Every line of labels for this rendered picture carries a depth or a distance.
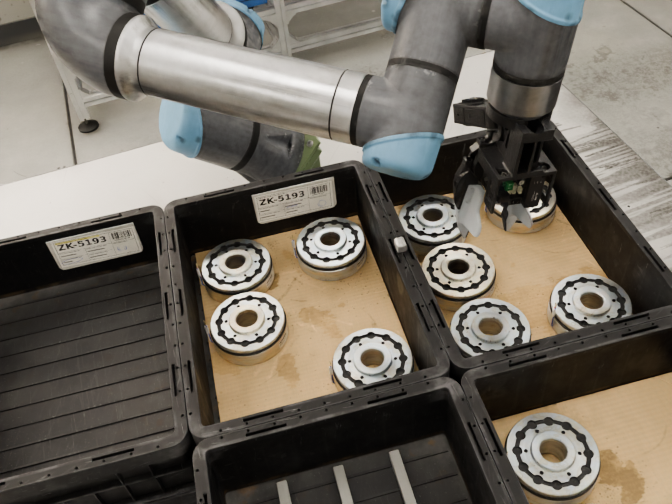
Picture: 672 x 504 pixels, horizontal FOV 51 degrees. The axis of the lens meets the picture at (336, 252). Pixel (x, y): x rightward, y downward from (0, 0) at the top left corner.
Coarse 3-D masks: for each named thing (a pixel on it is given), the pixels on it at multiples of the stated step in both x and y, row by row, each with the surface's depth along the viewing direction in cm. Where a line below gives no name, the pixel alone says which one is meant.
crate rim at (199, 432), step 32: (352, 160) 106; (224, 192) 104; (384, 224) 96; (416, 288) 88; (192, 352) 84; (192, 384) 83; (384, 384) 79; (192, 416) 78; (256, 416) 78; (288, 416) 77
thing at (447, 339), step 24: (456, 144) 107; (576, 168) 101; (384, 192) 101; (600, 192) 97; (624, 216) 93; (408, 240) 94; (408, 264) 91; (432, 312) 85; (648, 312) 82; (552, 336) 81; (576, 336) 81; (456, 360) 80; (480, 360) 80
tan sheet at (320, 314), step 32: (288, 256) 107; (288, 288) 103; (320, 288) 102; (352, 288) 102; (384, 288) 101; (288, 320) 99; (320, 320) 98; (352, 320) 98; (384, 320) 98; (288, 352) 95; (320, 352) 95; (224, 384) 93; (256, 384) 92; (288, 384) 92; (320, 384) 91; (224, 416) 89
